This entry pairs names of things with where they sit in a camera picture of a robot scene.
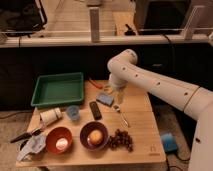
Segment black handled pliers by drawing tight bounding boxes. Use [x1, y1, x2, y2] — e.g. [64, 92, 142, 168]
[10, 128, 44, 143]

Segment small blue cup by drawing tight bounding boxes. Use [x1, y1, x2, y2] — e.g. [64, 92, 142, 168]
[66, 105, 80, 121]

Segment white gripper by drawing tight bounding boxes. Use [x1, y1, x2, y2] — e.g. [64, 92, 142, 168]
[109, 74, 127, 104]

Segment blue sponge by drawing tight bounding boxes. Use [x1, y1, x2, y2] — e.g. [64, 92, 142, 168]
[96, 93, 114, 107]

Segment red handled tool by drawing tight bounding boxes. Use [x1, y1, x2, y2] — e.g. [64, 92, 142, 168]
[88, 78, 103, 89]

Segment small black object on shelf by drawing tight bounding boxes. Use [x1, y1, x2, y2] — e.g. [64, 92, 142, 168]
[124, 24, 136, 36]

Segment black monitor upper left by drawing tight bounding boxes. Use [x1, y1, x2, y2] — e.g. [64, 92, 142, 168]
[0, 0, 47, 37]

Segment white horizontal rail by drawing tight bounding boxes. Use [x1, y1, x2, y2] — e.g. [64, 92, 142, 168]
[0, 33, 213, 49]

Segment white egg in bowl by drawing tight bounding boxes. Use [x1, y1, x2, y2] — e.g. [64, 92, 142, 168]
[56, 138, 68, 150]

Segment blue box on floor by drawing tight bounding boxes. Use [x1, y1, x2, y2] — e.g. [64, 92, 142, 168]
[160, 133, 178, 153]

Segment black remote control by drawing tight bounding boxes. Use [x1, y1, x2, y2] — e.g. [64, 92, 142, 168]
[89, 101, 102, 120]

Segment green plastic tray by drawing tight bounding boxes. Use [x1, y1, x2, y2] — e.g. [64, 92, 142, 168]
[31, 72, 84, 108]

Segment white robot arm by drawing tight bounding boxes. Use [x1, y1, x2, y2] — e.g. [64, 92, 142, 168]
[107, 49, 213, 171]

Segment yellow orange fruit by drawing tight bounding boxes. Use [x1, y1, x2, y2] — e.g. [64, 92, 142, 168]
[88, 130, 103, 145]

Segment orange bowl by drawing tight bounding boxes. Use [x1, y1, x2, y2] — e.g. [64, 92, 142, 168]
[46, 127, 72, 155]

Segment bunch of dark grapes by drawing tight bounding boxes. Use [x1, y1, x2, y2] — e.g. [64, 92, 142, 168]
[108, 129, 133, 152]

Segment crumpled white cloth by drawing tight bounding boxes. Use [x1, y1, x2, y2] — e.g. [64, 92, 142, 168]
[17, 134, 46, 161]

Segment white cylindrical container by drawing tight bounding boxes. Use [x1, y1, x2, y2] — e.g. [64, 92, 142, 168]
[40, 108, 62, 126]

